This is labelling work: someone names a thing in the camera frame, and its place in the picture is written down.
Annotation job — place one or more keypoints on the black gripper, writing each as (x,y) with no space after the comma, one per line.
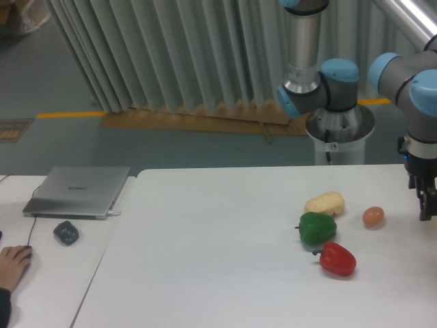
(421,176)

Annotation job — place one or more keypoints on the red bell pepper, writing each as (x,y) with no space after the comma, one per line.
(336,259)

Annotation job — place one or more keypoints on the black computer mouse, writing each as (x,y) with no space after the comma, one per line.
(26,253)

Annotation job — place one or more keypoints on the dark sleeve forearm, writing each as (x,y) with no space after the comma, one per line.
(5,307)

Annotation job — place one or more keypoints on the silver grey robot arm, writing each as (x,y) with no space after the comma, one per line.
(327,94)

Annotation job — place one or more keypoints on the person's hand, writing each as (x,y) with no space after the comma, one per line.
(12,267)

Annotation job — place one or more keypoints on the brown egg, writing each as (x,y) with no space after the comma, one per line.
(373,216)

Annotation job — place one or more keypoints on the beige bread roll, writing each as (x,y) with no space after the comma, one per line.
(331,203)

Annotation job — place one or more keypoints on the green bell pepper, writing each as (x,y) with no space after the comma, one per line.
(316,228)

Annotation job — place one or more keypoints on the brown cardboard sheet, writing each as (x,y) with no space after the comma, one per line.
(205,119)

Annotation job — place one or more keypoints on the white USB plug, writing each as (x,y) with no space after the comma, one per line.
(113,214)

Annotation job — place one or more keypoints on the grey-green folding curtain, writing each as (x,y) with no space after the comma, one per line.
(219,58)

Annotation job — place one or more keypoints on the silver closed laptop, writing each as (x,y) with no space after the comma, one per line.
(78,192)

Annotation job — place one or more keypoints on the dark grey small device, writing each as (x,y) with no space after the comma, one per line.
(67,233)

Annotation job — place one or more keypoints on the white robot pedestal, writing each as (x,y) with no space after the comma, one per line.
(340,138)

